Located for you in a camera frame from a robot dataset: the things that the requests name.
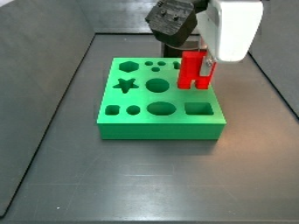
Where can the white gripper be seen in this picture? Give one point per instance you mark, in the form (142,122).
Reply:
(227,26)

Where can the red double-square peg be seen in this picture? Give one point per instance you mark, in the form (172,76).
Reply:
(190,71)

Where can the green shape-sorter block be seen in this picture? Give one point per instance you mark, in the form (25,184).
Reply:
(144,107)

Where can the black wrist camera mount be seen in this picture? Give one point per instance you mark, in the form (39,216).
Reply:
(172,20)

